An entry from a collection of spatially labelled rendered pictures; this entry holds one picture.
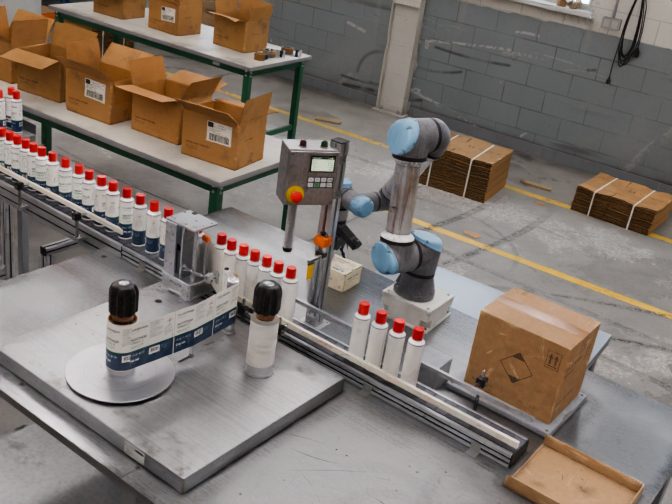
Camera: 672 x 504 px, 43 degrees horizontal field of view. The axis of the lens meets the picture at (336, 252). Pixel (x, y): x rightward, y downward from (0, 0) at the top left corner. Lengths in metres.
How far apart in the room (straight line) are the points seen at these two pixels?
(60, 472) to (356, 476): 1.27
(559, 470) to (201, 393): 1.04
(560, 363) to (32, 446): 1.90
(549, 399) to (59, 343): 1.48
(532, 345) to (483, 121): 5.89
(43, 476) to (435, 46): 6.23
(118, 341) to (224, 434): 0.40
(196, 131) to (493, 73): 4.33
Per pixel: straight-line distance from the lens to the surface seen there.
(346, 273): 3.22
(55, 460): 3.33
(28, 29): 5.60
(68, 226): 3.56
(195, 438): 2.35
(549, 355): 2.63
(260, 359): 2.57
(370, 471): 2.40
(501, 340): 2.68
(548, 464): 2.60
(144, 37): 7.18
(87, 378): 2.55
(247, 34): 6.90
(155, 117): 4.78
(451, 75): 8.48
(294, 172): 2.70
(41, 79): 5.35
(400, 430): 2.57
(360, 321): 2.66
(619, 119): 7.97
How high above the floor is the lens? 2.33
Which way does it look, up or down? 25 degrees down
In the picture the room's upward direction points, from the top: 9 degrees clockwise
